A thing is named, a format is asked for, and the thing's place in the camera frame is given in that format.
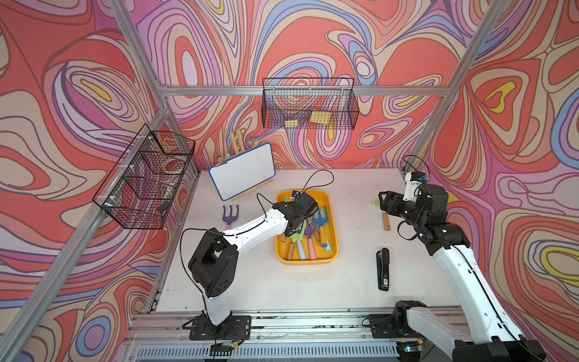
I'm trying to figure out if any green rake wooden handle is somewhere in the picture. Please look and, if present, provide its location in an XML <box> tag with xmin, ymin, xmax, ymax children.
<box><xmin>374</xmin><ymin>199</ymin><xmax>391</xmax><ymax>231</ymax></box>

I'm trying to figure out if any purple rake pink handle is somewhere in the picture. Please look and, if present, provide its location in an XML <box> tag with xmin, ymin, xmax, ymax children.
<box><xmin>222</xmin><ymin>205</ymin><xmax>240</xmax><ymax>230</ymax></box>

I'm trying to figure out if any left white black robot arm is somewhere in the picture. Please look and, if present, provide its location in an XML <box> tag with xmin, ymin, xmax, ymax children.
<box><xmin>184</xmin><ymin>191</ymin><xmax>319</xmax><ymax>327</ymax></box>

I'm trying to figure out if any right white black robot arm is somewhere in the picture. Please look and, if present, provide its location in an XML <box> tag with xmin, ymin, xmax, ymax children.
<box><xmin>378</xmin><ymin>181</ymin><xmax>547</xmax><ymax>361</ymax></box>

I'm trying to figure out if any yellow plastic storage tray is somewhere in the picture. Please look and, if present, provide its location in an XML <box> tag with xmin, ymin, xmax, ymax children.
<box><xmin>275</xmin><ymin>189</ymin><xmax>340</xmax><ymax>266</ymax></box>

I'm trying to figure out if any black stapler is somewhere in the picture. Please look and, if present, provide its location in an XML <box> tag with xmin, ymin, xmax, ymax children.
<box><xmin>376</xmin><ymin>247</ymin><xmax>390</xmax><ymax>291</ymax></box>

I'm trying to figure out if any blue framed whiteboard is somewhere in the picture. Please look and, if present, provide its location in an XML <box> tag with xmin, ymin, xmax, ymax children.
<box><xmin>209</xmin><ymin>143</ymin><xmax>276</xmax><ymax>201</ymax></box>

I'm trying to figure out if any small yellow note in basket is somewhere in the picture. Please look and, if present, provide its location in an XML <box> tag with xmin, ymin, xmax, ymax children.
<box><xmin>284</xmin><ymin>120</ymin><xmax>299</xmax><ymax>128</ymax></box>

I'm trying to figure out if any wooden easel stand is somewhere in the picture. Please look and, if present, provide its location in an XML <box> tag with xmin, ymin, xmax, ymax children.
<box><xmin>217</xmin><ymin>130</ymin><xmax>261</xmax><ymax>166</ymax></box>

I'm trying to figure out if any yellow sponge in basket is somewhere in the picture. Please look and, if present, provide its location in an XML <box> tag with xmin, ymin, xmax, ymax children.
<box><xmin>309</xmin><ymin>110</ymin><xmax>333</xmax><ymax>125</ymax></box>

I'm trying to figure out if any green circuit board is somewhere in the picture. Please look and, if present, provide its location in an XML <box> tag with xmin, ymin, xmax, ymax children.
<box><xmin>210</xmin><ymin>343</ymin><xmax>239</xmax><ymax>356</ymax></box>

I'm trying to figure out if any teal rake yellow handle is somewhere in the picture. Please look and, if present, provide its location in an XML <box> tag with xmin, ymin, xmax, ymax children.
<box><xmin>314</xmin><ymin>207</ymin><xmax>332</xmax><ymax>253</ymax></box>

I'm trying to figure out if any purple fork pink handle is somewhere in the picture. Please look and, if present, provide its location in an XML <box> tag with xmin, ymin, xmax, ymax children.
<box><xmin>305</xmin><ymin>223</ymin><xmax>317</xmax><ymax>260</ymax></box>

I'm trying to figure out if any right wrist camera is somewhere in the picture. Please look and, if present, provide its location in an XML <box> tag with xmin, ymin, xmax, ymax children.
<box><xmin>403</xmin><ymin>171</ymin><xmax>428</xmax><ymax>202</ymax></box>

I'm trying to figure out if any black wire basket back wall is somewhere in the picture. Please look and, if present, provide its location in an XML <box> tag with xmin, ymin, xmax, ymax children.
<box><xmin>262</xmin><ymin>75</ymin><xmax>360</xmax><ymax>130</ymax></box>

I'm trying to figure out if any black wire basket wall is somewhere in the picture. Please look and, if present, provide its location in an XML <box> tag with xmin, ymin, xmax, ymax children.
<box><xmin>92</xmin><ymin>125</ymin><xmax>195</xmax><ymax>230</ymax></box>
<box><xmin>262</xmin><ymin>75</ymin><xmax>360</xmax><ymax>130</ymax></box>

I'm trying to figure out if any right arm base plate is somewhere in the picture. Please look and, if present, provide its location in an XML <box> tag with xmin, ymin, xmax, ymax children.
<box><xmin>366</xmin><ymin>315</ymin><xmax>422</xmax><ymax>339</ymax></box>

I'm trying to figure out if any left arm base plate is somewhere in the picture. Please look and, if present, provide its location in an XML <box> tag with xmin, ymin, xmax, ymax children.
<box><xmin>182</xmin><ymin>314</ymin><xmax>252</xmax><ymax>342</ymax></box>

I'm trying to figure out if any black wire basket left wall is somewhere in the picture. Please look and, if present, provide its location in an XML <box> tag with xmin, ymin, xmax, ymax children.
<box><xmin>92</xmin><ymin>125</ymin><xmax>195</xmax><ymax>230</ymax></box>

